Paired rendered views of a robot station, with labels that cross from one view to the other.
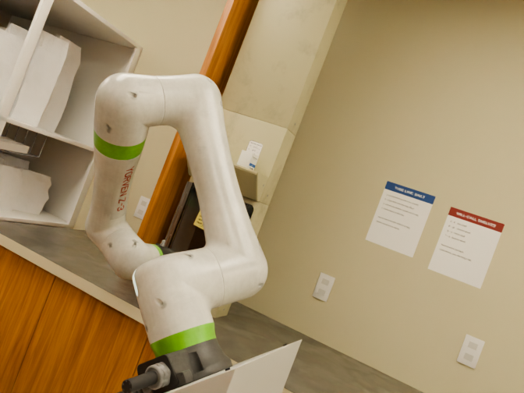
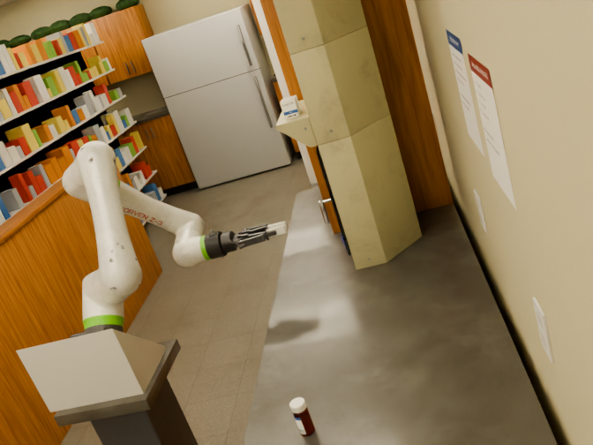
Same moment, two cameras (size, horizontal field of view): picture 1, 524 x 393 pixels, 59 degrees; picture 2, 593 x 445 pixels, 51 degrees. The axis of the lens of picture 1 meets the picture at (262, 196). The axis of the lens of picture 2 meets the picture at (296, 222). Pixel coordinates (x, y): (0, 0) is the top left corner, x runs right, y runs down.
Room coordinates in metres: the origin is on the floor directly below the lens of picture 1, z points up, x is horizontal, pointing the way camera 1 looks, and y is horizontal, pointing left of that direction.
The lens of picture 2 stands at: (1.26, -1.92, 1.92)
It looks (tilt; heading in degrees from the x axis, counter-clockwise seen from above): 21 degrees down; 79
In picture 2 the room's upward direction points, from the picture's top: 19 degrees counter-clockwise
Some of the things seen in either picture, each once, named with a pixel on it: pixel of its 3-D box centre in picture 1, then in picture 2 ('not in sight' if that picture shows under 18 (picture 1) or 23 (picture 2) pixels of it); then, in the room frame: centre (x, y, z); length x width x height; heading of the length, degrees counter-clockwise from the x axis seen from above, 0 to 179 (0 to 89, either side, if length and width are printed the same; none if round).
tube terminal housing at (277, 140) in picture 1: (229, 212); (361, 146); (1.95, 0.10, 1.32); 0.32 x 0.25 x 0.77; 68
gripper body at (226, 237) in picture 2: not in sight; (236, 239); (1.43, 0.19, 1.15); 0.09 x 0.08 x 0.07; 158
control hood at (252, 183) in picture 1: (222, 174); (299, 124); (1.78, 0.17, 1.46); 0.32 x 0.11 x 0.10; 68
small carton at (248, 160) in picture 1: (247, 161); (290, 107); (1.75, 0.10, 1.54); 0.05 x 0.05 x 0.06; 63
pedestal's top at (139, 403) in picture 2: not in sight; (120, 380); (0.90, -0.01, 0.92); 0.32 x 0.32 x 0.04; 66
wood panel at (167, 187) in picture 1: (214, 129); (344, 46); (2.06, 0.30, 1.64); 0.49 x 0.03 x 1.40; 158
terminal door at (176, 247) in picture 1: (203, 241); (334, 191); (1.82, 0.15, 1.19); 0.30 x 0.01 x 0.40; 68
